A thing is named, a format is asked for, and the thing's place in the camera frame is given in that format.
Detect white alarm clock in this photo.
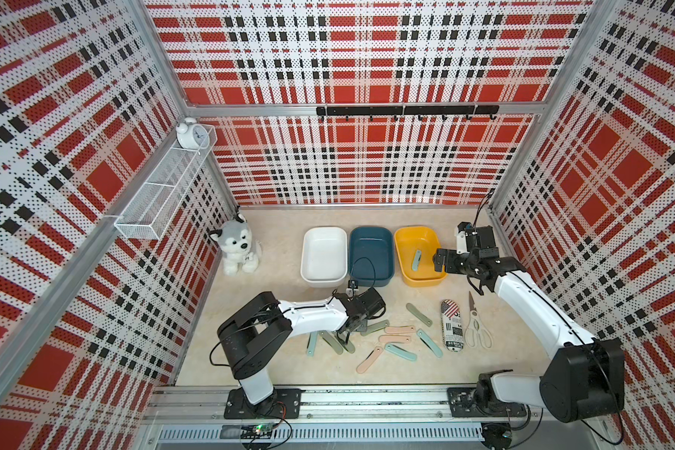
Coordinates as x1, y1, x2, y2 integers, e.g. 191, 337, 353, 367
175, 117, 210, 150

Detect olive knife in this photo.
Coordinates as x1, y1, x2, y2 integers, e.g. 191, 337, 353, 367
406, 303, 433, 327
360, 320, 390, 337

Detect pink knife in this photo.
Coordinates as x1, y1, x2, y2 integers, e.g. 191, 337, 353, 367
355, 346, 384, 374
384, 325, 416, 335
379, 335, 412, 344

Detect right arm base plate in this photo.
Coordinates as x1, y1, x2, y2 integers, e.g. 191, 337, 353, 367
447, 386, 528, 419

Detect yellow storage box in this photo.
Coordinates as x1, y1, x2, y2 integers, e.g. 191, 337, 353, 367
394, 226, 446, 288

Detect dark teal storage box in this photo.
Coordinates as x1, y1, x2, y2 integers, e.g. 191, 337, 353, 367
348, 226, 395, 288

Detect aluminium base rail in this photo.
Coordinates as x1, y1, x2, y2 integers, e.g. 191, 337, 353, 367
144, 384, 540, 425

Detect mint knife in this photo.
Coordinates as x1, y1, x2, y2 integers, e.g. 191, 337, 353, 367
416, 329, 444, 358
412, 249, 422, 272
384, 343, 417, 362
306, 332, 319, 357

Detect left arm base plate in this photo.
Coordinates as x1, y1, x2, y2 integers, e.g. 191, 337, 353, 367
223, 388, 303, 419

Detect olive knife left two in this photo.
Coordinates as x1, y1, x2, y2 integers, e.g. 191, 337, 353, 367
339, 337, 356, 354

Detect black wall hook rail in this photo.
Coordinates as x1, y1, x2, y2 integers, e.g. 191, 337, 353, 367
316, 105, 500, 118

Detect white storage box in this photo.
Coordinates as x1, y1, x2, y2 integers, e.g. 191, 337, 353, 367
300, 226, 348, 288

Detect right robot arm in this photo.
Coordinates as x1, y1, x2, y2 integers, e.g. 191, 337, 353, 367
432, 222, 624, 423

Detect white kitchen scissors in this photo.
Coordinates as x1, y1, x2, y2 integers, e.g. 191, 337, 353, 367
464, 294, 493, 349

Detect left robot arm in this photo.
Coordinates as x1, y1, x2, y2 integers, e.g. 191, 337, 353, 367
217, 287, 386, 405

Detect green circuit board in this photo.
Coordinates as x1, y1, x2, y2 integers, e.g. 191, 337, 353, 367
219, 424, 273, 441

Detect husky plush toy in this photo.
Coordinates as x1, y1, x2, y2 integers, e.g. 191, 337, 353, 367
208, 212, 263, 276

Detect white wire mesh shelf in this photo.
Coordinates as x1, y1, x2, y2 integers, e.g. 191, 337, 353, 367
115, 124, 217, 240

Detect olive knife left one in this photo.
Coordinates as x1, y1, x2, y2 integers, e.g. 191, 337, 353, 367
319, 331, 344, 356

